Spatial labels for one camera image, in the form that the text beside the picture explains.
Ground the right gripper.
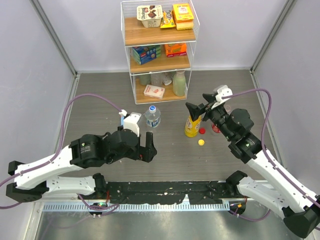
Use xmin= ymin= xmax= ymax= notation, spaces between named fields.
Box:
xmin=185 ymin=93 xmax=234 ymax=141

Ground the small blue-label water bottle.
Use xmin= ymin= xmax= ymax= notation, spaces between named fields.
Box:
xmin=145 ymin=105 xmax=161 ymax=128

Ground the red bottle cap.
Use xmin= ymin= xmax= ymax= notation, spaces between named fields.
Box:
xmin=199 ymin=127 xmax=206 ymax=134

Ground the yellow juice bottle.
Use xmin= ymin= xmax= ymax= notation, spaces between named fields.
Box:
xmin=184 ymin=115 xmax=202 ymax=138

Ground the clear red-label water bottle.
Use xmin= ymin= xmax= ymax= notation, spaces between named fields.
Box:
xmin=211 ymin=106 xmax=232 ymax=135

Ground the yellow bottle cap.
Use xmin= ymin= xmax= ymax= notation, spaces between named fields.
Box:
xmin=198 ymin=139 xmax=205 ymax=146

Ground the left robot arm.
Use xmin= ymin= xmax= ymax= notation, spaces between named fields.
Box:
xmin=5 ymin=127 xmax=157 ymax=203

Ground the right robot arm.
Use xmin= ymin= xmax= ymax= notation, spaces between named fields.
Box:
xmin=185 ymin=93 xmax=320 ymax=239

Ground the pale green drink bottle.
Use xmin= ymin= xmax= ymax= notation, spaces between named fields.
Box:
xmin=172 ymin=70 xmax=186 ymax=97

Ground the small white bottle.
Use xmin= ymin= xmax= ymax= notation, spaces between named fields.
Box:
xmin=162 ymin=72 xmax=173 ymax=86

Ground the blue toothbrush box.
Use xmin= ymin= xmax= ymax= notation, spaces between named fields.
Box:
xmin=120 ymin=115 xmax=125 ymax=126

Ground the red white card box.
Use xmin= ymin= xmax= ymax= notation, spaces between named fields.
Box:
xmin=143 ymin=84 xmax=166 ymax=100

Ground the clear plastic cup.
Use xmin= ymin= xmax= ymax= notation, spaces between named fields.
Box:
xmin=150 ymin=72 xmax=164 ymax=87

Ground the orange snack box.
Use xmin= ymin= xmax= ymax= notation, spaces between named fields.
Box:
xmin=164 ymin=43 xmax=187 ymax=58

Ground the blue green box pack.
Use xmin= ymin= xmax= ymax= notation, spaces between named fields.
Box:
xmin=131 ymin=45 xmax=161 ymax=65

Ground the yellow candy bag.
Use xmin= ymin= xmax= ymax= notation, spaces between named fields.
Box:
xmin=160 ymin=10 xmax=176 ymax=29

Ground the yellow sponge pack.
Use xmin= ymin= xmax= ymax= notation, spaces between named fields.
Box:
xmin=172 ymin=3 xmax=194 ymax=31

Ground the chocolate pudding cup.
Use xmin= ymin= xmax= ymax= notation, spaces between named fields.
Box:
xmin=136 ymin=5 xmax=163 ymax=28

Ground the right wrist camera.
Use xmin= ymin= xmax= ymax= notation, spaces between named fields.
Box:
xmin=211 ymin=85 xmax=233 ymax=109

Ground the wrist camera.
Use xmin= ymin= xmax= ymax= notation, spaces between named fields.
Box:
xmin=119 ymin=109 xmax=142 ymax=137
xmin=211 ymin=85 xmax=233 ymax=109

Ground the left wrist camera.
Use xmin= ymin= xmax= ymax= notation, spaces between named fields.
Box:
xmin=119 ymin=109 xmax=142 ymax=137

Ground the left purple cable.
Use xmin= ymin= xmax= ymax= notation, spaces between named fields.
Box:
xmin=0 ymin=92 xmax=126 ymax=210

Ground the purple cable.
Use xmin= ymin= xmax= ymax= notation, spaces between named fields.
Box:
xmin=223 ymin=87 xmax=320 ymax=222
xmin=0 ymin=92 xmax=126 ymax=210

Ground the white wire shelf rack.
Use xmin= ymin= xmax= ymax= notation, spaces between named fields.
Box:
xmin=120 ymin=0 xmax=201 ymax=105

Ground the white cable duct strip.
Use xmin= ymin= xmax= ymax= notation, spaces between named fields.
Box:
xmin=42 ymin=201 xmax=230 ymax=213

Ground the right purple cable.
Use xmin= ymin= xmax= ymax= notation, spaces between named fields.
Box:
xmin=223 ymin=87 xmax=320 ymax=222

